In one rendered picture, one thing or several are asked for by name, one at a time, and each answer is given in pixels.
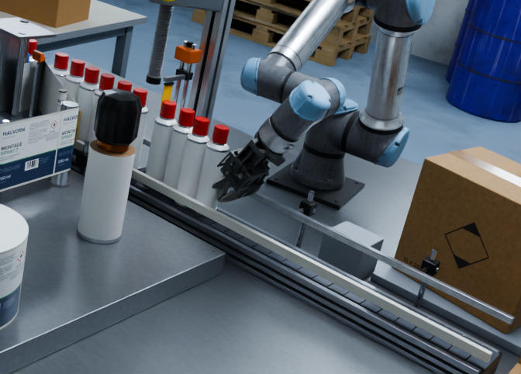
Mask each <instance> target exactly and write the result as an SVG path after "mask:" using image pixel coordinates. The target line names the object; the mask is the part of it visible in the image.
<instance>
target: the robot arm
mask: <svg viewBox="0 0 521 374"><path fill-rule="evenodd" d="M435 1H436V0H312V1H311V2H310V3H309V5H308V6H307V7H306V8H305V10H304V11H303V12H302V14H301V15H300V16H299V17H298V18H297V19H296V20H295V22H294V23H293V24H292V25H291V27H290V28H289V29H288V31H287V32H286V33H285V34H284V36H283V37H282V38H281V39H280V40H279V41H278V43H277V44H276V45H275V46H274V48H273V49H272V50H271V52H270V53H269V54H268V55H267V56H266V57H265V58H264V60H262V59H261V58H256V57H252V58H251V59H249V60H248V61H247V62H246V63H245V65H244V66H243V70H242V72H241V76H240V80H241V85H242V87H243V89H245V90H246V91H248V92H250V93H253V94H255V95H256V96H261V97H264V98H266V99H270V100H272V101H274V102H278V103H281V105H280V106H279V107H278V108H277V109H276V110H275V111H274V113H273V114H272V115H270V116H269V117H268V118H267V120H266V121H265V122H264V123H263V124H262V125H261V126H260V128H259V130H258V131H257V132H256V133H255V135H254V139H252V140H251V141H250V142H249V143H248V144H247V145H246V147H242V148H239V149H236V150H233V151H230V152H229V153H228V154H227V155H226V156H225V157H224V158H223V159H222V160H221V162H220V163H219V164H218V165H217V167H220V166H223V167H222V168H221V169H220V171H221V172H222V173H223V177H222V178H221V179H220V180H218V181H216V182H215V183H214V184H213V185H212V188H213V189H218V191H217V200H218V201H219V203H227V202H231V201H233V200H236V199H240V198H243V197H245V196H249V195H252V194H254V193H255V192H257V191H258V190H259V189H260V188H261V186H262V185H263V184H264V183H265V182H264V179H265V178H266V176H269V171H268V170H269V169H270V168H269V167H268V165H267V164H268V163H269V162H271V163H273V164H275V165H276V166H280V165H281V164H283V163H284V162H285V158H284V157H283V154H284V153H286V152H287V151H288V150H289V149H290V150H293V149H294V148H295V147H294V146H293V145H294V144H295V143H296V142H297V141H298V140H299V139H300V138H301V137H302V136H303V135H304V134H305V133H306V135H305V140H304V144H303V147H302V150H301V151H300V153H299V154H298V156H297V158H296V159H295V161H294V162H293V164H292V167H291V171H290V176H291V177H292V178H293V179H294V180H296V181H297V182H299V183H301V184H303V185H305V186H308V187H310V188H314V189H319V190H326V191H334V190H338V189H342V188H343V184H344V181H345V169H344V156H345V153H348V154H351V155H353V156H355V157H358V158H361V159H364V160H365V161H369V162H371V163H374V164H375V165H377V164H378V165H380V166H383V167H386V168H389V167H391V166H392V165H393V164H394V163H395V162H396V161H397V160H398V159H399V156H400V155H401V153H402V151H403V149H404V147H405V145H406V143H407V140H408V139H409V133H410V131H409V129H408V128H407V127H406V126H405V127H404V126H403V123H404V116H403V115H402V114H401V113H400V107H401V103H402V95H403V90H404V86H405V78H406V73H407V69H408V64H409V56H410V52H411V47H412V39H413V35H414V32H416V31H418V30H419V29H420V28H421V27H422V25H423V24H426V23H427V22H428V21H429V19H430V17H431V15H432V13H433V7H434V6H435ZM357 5H359V6H363V7H365V8H368V9H372V10H374V18H373V20H374V23H375V25H376V26H377V27H378V35H377V40H376V45H375V51H374V60H373V65H372V71H371V80H370V85H369V91H368V96H367V106H365V107H364V108H363V109H362V110H361V111H358V104H357V103H356V102H354V101H352V100H349V99H346V91H345V88H344V86H343V85H342V84H341V82H340V81H338V80H336V79H335V78H321V79H317V78H313V77H310V76H308V75H305V74H302V73H299V70H300V69H301V68H302V66H303V65H304V64H305V62H306V61H307V60H308V59H309V57H310V56H311V55H312V53H313V52H314V51H315V49H316V48H317V47H318V46H319V45H320V43H321V42H322V41H323V39H324V38H325V37H326V35H327V34H328V33H329V31H330V30H331V29H332V28H333V27H334V25H335V24H336V22H337V21H338V20H339V19H340V17H341V16H342V15H343V14H344V13H347V12H349V11H351V10H352V9H353V8H354V6H357ZM228 156H229V157H228ZM227 157H228V158H227ZM226 158H227V160H226ZM225 160H226V161H225ZM230 187H233V188H234V189H233V190H230V191H229V193H228V194H227V191H228V189H229V188H230Z"/></svg>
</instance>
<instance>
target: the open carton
mask: <svg viewBox="0 0 521 374"><path fill-rule="evenodd" d="M90 4H91V0H0V11H1V12H5V13H8V14H11V15H14V16H18V17H20V18H24V19H28V20H30V21H34V22H36V23H40V24H43V25H46V26H50V27H53V28H59V27H62V26H67V25H70V24H73V23H79V22H81V21H85V20H88V16H89V10H90Z"/></svg>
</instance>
